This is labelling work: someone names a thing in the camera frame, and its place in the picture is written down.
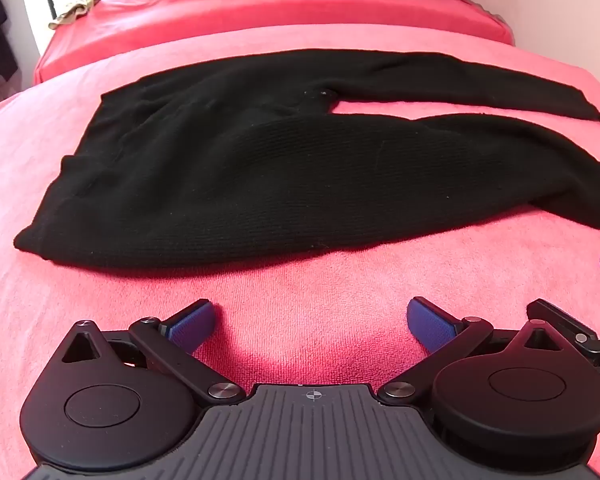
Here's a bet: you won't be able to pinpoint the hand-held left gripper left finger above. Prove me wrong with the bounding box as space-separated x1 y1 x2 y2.
61 298 247 407

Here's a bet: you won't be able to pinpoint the black knit pants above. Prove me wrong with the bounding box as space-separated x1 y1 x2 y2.
12 49 600 270

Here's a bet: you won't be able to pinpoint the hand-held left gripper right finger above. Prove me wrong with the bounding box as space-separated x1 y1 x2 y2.
377 296 563 406

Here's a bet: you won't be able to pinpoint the bed with red sheet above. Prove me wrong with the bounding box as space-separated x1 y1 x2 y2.
32 0 516 86

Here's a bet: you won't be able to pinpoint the olive crumpled cloth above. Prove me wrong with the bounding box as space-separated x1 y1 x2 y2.
47 0 118 31

